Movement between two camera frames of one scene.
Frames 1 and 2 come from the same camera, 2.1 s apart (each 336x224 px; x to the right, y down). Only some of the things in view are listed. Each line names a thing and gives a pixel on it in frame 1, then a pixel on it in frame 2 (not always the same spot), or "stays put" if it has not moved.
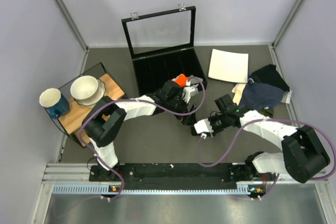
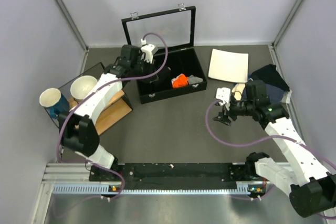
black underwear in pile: x=269 y=75 stays put
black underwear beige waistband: x=189 y=120 to x=164 y=78
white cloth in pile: x=286 y=96 stays put
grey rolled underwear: x=195 y=80 stays put
